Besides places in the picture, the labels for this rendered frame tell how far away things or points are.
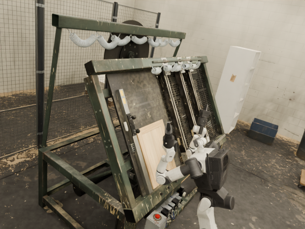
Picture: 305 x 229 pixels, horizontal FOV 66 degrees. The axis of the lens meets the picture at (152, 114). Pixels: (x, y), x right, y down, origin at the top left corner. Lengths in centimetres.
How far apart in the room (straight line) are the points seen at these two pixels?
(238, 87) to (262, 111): 167
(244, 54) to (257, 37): 146
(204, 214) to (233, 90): 406
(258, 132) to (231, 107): 92
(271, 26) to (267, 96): 182
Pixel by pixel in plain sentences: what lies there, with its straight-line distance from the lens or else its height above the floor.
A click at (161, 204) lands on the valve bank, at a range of 234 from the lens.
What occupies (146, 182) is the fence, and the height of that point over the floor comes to 99.
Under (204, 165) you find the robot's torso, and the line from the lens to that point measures 195.
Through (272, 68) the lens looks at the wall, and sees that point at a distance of 708.
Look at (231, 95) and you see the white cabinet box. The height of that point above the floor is 96.
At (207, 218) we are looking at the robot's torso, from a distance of 229.
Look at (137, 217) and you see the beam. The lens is 204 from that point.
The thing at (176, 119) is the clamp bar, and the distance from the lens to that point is 257.
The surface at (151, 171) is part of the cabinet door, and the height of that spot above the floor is 102.
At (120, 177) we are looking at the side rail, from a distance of 193.
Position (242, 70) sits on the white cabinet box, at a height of 160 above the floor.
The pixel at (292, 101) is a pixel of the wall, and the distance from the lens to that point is 713.
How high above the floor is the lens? 231
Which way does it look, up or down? 22 degrees down
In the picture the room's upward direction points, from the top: 11 degrees clockwise
